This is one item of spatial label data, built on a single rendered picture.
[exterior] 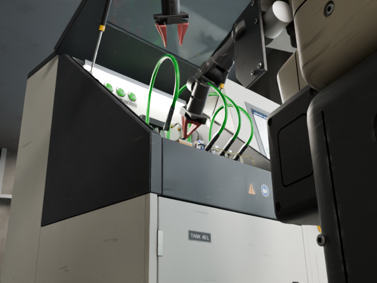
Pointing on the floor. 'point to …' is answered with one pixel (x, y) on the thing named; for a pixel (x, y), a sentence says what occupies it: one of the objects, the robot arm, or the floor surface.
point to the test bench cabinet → (108, 246)
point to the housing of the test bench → (30, 175)
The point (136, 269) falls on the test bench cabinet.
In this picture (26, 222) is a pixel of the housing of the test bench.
